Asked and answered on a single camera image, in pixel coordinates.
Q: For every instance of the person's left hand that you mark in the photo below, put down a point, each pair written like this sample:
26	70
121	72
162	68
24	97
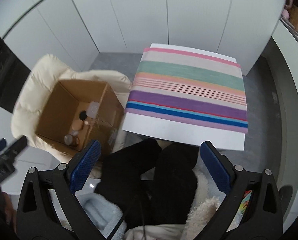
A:
10	208

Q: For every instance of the brown cardboard box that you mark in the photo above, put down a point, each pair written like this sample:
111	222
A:
61	105

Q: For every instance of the white wardrobe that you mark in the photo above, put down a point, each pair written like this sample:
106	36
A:
139	12

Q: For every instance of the colourful printed bag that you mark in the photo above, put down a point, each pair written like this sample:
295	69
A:
246	202

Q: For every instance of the person's leg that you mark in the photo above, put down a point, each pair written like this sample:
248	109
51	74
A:
176	180
124	175

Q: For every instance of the clear plastic container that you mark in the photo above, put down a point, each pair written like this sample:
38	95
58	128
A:
93	108

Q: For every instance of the floor power socket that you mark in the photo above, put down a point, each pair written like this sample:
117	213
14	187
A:
275	98

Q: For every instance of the cardboard box on shelf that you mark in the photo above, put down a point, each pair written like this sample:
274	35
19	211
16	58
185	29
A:
296	16

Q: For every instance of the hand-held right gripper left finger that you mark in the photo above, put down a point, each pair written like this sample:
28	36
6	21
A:
85	165

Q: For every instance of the striped colourful cloth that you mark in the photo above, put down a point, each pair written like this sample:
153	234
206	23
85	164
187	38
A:
189	97

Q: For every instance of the pink plush toy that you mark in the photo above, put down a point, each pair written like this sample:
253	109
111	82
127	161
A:
285	14

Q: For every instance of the beige shirt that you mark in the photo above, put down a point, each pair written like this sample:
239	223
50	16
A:
159	232

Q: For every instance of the white table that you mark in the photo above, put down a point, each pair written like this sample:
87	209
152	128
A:
176	136

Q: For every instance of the beige makeup sponge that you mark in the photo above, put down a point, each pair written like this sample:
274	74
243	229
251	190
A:
77	125

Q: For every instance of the black powder puff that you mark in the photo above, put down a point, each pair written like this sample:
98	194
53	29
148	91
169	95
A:
83	115

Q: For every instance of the person's left leg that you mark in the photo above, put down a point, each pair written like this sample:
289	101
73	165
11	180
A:
124	175

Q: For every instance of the red and gold can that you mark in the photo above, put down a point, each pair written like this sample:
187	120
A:
70	139

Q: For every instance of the person's right leg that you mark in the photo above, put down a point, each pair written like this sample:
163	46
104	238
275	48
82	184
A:
176	180

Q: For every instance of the white counter cabinet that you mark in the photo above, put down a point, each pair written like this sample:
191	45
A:
294	92

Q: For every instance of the black chair armrest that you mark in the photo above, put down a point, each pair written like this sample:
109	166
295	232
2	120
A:
286	195

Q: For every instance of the dark glass panel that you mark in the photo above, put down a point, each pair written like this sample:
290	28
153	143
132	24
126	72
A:
3	75

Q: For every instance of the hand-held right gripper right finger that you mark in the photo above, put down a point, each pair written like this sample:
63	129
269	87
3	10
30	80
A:
216	165

